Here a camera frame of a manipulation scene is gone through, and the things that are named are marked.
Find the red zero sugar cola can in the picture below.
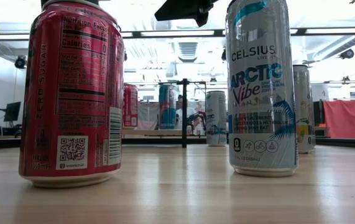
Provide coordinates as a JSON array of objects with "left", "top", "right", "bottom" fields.
[{"left": 18, "top": 0, "right": 125, "bottom": 189}]

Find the blue silver Red Bull can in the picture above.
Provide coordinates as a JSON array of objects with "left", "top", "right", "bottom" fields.
[{"left": 159, "top": 84, "right": 178, "bottom": 130}]

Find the black overhead frame beam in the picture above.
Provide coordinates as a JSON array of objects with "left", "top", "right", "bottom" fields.
[{"left": 0, "top": 27, "right": 355, "bottom": 42}]

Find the orange cloth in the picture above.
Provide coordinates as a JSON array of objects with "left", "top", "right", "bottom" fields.
[{"left": 322, "top": 98, "right": 355, "bottom": 140}]

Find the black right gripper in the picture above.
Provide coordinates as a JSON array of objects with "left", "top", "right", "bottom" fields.
[{"left": 154, "top": 0, "right": 219, "bottom": 28}]

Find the silver Celsius Arctic Vibe can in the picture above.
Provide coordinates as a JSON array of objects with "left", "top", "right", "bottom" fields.
[
  {"left": 225, "top": 0, "right": 299, "bottom": 178},
  {"left": 205, "top": 90, "right": 228, "bottom": 147}
]

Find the black ceiling camera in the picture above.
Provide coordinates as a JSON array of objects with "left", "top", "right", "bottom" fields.
[
  {"left": 14, "top": 55, "right": 28, "bottom": 70},
  {"left": 338, "top": 48, "right": 355, "bottom": 60}
]

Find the red Coca-Cola can white script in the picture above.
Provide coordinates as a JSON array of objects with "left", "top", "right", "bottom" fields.
[{"left": 122, "top": 83, "right": 139, "bottom": 129}]

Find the person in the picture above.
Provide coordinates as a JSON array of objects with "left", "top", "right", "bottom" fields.
[{"left": 175, "top": 94, "right": 198, "bottom": 131}]

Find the black computer monitor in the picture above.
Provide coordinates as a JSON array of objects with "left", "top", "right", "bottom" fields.
[{"left": 3, "top": 101, "right": 22, "bottom": 123}]

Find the silver Celsius can yellow print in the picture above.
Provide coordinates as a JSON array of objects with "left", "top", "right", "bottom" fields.
[{"left": 292, "top": 64, "right": 314, "bottom": 154}]

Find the black shelf divider bar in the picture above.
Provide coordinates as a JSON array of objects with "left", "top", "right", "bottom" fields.
[{"left": 181, "top": 78, "right": 188, "bottom": 149}]

